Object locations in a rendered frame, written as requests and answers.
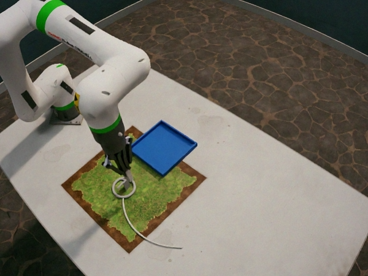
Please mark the blue tray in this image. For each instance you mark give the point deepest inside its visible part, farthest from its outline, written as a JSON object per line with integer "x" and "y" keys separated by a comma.
{"x": 162, "y": 147}

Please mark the green grass mat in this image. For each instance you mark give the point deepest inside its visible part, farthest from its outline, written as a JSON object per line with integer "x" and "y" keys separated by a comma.
{"x": 154, "y": 199}

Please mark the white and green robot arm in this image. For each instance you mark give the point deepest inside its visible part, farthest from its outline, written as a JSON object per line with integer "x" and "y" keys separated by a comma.
{"x": 122, "y": 67}

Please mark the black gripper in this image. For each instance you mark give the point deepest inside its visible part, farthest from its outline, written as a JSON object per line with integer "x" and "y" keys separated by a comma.
{"x": 121, "y": 153}

